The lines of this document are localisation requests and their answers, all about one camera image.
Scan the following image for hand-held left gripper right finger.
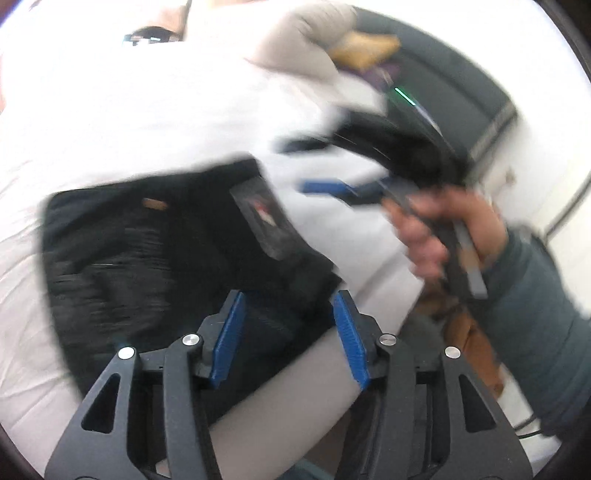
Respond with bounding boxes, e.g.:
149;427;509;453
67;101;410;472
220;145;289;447
331;289;533;480

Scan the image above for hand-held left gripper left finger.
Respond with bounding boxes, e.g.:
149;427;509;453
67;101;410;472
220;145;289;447
44;290;246;480

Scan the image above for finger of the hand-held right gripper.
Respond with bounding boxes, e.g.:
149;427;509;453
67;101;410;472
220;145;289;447
298;176;394;207
277;135;339;156

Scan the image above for black pants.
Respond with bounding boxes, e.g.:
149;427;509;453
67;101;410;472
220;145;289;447
39;156;343;418

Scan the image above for person's right forearm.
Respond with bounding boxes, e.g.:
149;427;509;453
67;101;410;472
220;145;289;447
479;225;591;440

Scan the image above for person's right hand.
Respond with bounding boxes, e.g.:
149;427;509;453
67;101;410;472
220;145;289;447
382;187;509;281

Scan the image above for purple pillow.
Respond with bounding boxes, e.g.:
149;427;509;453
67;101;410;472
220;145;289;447
364;60;402;89

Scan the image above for dark grey headboard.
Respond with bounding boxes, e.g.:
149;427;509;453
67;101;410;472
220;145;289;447
350;4;519;163

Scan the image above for white pillow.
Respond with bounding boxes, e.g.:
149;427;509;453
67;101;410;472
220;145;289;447
248;0;359;80

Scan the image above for yellow pillow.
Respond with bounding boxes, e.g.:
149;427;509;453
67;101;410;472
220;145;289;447
329;32;401;66

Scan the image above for brown leather object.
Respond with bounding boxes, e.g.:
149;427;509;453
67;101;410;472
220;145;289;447
412;294;505;398

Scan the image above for dark clothes pile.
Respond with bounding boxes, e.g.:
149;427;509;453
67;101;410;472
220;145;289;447
122;27;186;48

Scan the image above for white bed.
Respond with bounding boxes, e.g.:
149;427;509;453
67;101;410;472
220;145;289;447
0;0;419;468

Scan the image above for black cable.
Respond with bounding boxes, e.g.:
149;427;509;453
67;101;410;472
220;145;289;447
512;412;560;438

